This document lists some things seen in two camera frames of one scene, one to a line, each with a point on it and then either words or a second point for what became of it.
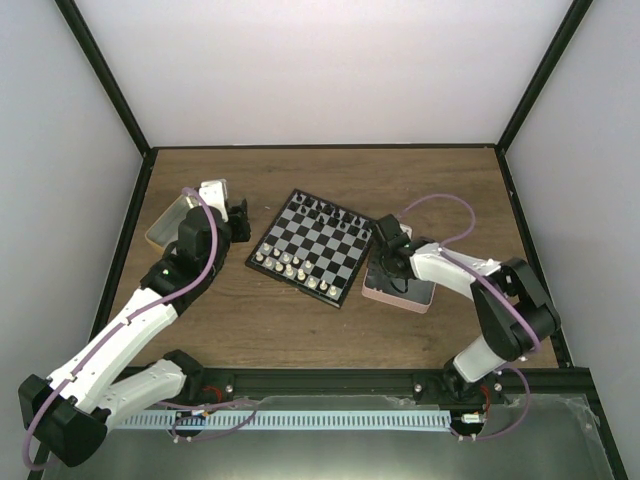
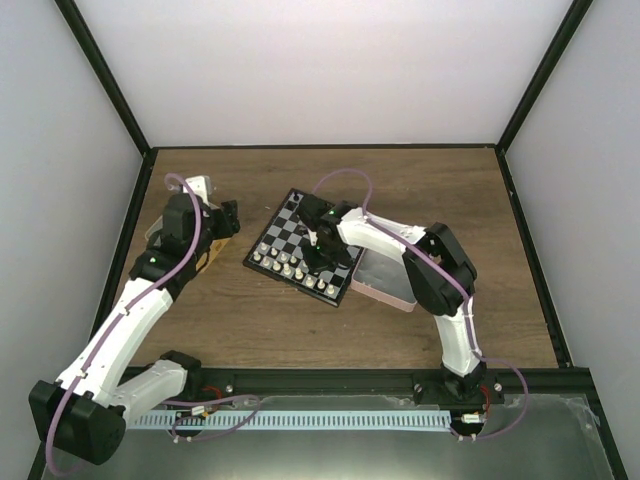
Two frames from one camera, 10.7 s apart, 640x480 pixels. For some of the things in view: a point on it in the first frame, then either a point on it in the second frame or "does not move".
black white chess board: x=315 y=245 does not move
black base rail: x=567 y=381 does not move
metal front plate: x=532 y=437 does not move
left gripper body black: x=243 y=233 to x=229 y=225
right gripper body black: x=387 y=267 to x=325 y=258
